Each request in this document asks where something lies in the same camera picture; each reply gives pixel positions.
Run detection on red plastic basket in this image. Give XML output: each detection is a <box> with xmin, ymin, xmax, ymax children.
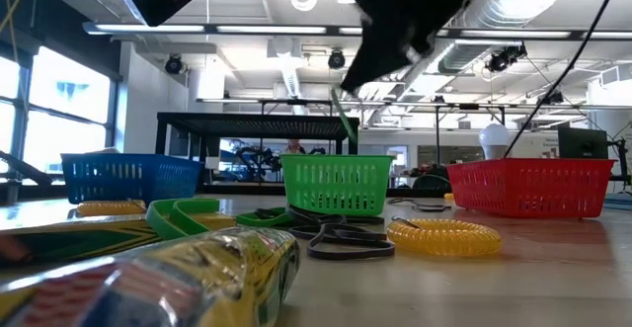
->
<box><xmin>446</xmin><ymin>157</ymin><xmax>617</xmax><ymax>218</ymax></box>

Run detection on black background stand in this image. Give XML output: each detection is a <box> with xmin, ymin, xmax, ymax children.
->
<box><xmin>611</xmin><ymin>136</ymin><xmax>632</xmax><ymax>188</ymax></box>

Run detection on black aluminium table frame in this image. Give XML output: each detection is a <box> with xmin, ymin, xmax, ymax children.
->
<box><xmin>0</xmin><ymin>182</ymin><xmax>448</xmax><ymax>200</ymax></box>

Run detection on white light bulb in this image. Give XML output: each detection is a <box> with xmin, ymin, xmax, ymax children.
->
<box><xmin>477</xmin><ymin>123</ymin><xmax>513</xmax><ymax>160</ymax></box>

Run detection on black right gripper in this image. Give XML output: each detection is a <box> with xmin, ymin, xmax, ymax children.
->
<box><xmin>340</xmin><ymin>0</ymin><xmax>478</xmax><ymax>96</ymax></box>

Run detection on silver ceiling duct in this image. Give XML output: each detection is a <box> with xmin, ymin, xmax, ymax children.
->
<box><xmin>434</xmin><ymin>0</ymin><xmax>574</xmax><ymax>74</ymax></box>

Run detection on yellow green crayon box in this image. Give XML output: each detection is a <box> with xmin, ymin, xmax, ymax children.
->
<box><xmin>0</xmin><ymin>212</ymin><xmax>238</xmax><ymax>269</ymax></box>
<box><xmin>0</xmin><ymin>225</ymin><xmax>301</xmax><ymax>327</ymax></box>

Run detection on black overhead light beam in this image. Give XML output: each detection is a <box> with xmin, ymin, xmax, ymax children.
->
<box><xmin>82</xmin><ymin>20</ymin><xmax>632</xmax><ymax>41</ymax></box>

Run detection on black ceiling spotlight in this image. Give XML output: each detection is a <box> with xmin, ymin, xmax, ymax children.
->
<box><xmin>327</xmin><ymin>48</ymin><xmax>347</xmax><ymax>70</ymax></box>
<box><xmin>486</xmin><ymin>42</ymin><xmax>528</xmax><ymax>74</ymax></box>
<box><xmin>164</xmin><ymin>53</ymin><xmax>185</xmax><ymax>75</ymax></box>

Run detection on large window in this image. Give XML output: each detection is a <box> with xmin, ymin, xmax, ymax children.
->
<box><xmin>0</xmin><ymin>44</ymin><xmax>119</xmax><ymax>185</ymax></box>

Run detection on green plastic basket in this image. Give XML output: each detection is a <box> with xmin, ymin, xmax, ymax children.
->
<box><xmin>278</xmin><ymin>154</ymin><xmax>395</xmax><ymax>217</ymax></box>

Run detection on blue plastic basket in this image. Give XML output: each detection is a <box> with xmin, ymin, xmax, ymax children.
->
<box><xmin>61</xmin><ymin>152</ymin><xmax>204</xmax><ymax>205</ymax></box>

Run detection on green rubber band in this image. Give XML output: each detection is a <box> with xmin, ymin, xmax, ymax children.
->
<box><xmin>235</xmin><ymin>205</ymin><xmax>293</xmax><ymax>228</ymax></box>
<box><xmin>330</xmin><ymin>87</ymin><xmax>359</xmax><ymax>145</ymax></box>
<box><xmin>145</xmin><ymin>197</ymin><xmax>238</xmax><ymax>242</ymax></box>

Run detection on black hanging cable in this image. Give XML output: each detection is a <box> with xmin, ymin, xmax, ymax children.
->
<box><xmin>503</xmin><ymin>0</ymin><xmax>624</xmax><ymax>159</ymax></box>

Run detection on black background rig frame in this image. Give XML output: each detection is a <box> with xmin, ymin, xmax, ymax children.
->
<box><xmin>196</xmin><ymin>97</ymin><xmax>632</xmax><ymax>168</ymax></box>

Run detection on black perforated metal shelf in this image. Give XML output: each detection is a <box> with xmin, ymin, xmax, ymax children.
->
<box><xmin>155</xmin><ymin>112</ymin><xmax>360</xmax><ymax>193</ymax></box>

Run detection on black rubber band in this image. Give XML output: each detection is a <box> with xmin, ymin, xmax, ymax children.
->
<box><xmin>306</xmin><ymin>222</ymin><xmax>396</xmax><ymax>262</ymax></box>
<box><xmin>285</xmin><ymin>203</ymin><xmax>391</xmax><ymax>242</ymax></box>
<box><xmin>387</xmin><ymin>197</ymin><xmax>453</xmax><ymax>214</ymax></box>

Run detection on black monitor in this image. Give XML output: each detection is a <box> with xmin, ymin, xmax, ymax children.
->
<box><xmin>557</xmin><ymin>125</ymin><xmax>609</xmax><ymax>160</ymax></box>

